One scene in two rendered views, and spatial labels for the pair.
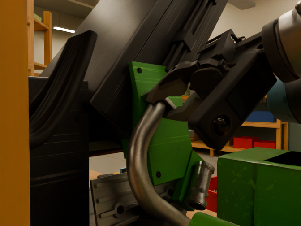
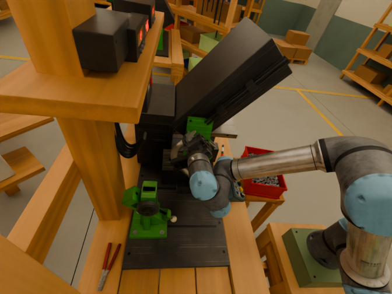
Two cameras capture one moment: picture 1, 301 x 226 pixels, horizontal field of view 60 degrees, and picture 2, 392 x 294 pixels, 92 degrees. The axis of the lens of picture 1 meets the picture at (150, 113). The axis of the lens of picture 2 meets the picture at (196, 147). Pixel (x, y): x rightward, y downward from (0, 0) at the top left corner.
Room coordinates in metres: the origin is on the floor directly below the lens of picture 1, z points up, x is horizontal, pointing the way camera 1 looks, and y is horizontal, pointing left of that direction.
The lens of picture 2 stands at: (-0.10, -0.37, 1.74)
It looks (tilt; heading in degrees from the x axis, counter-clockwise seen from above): 43 degrees down; 31
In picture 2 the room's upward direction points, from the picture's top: 13 degrees clockwise
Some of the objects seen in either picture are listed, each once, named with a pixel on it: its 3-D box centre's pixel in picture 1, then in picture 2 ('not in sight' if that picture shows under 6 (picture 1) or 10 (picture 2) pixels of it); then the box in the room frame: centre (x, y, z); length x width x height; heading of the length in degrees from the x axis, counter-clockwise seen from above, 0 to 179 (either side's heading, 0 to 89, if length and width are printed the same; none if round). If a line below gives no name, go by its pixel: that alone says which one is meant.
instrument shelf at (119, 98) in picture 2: not in sight; (120, 37); (0.32, 0.28, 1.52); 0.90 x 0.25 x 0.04; 44
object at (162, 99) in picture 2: (7, 173); (156, 124); (0.48, 0.27, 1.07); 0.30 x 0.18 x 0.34; 44
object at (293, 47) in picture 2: not in sight; (289, 46); (6.92, 1.35, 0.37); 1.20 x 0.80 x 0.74; 144
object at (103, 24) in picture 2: not in sight; (107, 41); (0.14, 0.05, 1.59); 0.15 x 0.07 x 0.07; 44
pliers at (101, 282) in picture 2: not in sight; (107, 265); (-0.07, -0.08, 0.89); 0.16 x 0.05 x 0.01; 37
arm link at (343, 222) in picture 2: not in sight; (352, 236); (0.56, -0.72, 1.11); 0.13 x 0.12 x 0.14; 22
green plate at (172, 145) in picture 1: (152, 119); (196, 135); (0.49, 0.00, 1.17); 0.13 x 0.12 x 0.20; 44
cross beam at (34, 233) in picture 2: not in sight; (102, 105); (0.25, 0.36, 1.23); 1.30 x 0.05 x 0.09; 44
